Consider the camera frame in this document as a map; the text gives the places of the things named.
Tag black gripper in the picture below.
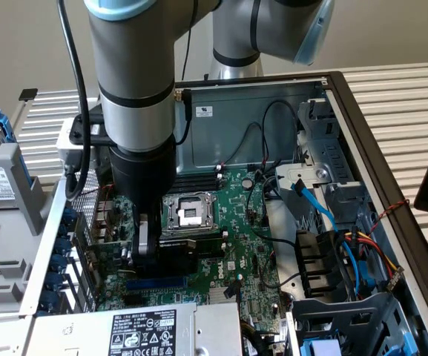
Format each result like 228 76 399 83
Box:
108 135 178 279

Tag GPU card with metal bracket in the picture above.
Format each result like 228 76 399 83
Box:
85 235 225 279

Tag silver CPU socket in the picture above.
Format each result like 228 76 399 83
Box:
161 191 220 235

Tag white box on wrist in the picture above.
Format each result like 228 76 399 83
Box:
56 120 88 175

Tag blue slot retainer clip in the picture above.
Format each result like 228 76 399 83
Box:
59 207 79 233
50 254 72 274
41 291 65 313
48 270 70 292
56 237 73 255

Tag grey metal PC case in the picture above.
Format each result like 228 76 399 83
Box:
19 70 428 356

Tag blue expansion slot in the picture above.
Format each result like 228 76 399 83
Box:
125 276 187 292

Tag green Dell motherboard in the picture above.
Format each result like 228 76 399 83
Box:
90 168 300 334

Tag silver chipset heatsink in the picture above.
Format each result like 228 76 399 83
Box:
208 286 237 306

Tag grey parts rack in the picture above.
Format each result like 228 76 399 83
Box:
0 143 59 316

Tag silver power supply unit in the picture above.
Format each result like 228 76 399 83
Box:
26 302 243 356

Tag metal disk bay cage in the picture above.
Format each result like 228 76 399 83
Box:
297 98 370 231

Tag black plastic card guide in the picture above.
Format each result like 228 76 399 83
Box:
294 229 352 298

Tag grey plastic disk bay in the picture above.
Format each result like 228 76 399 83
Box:
286 291 428 356

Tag black wrist mount plate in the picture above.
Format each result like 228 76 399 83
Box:
68 105 115 148

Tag black connector with cable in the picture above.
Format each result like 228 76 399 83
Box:
174 88 194 146

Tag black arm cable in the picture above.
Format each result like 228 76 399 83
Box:
56 0 90 203

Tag thin black wire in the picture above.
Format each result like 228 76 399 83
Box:
246 174 300 248

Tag silver disk bay bracket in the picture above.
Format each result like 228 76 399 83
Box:
274 164 355 194

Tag blue SATA wire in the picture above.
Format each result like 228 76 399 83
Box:
290 178 365 297

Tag yellow red power wire bundle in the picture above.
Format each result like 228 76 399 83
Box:
341 229 404 280

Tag red black twisted wire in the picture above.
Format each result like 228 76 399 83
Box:
369 199 411 234

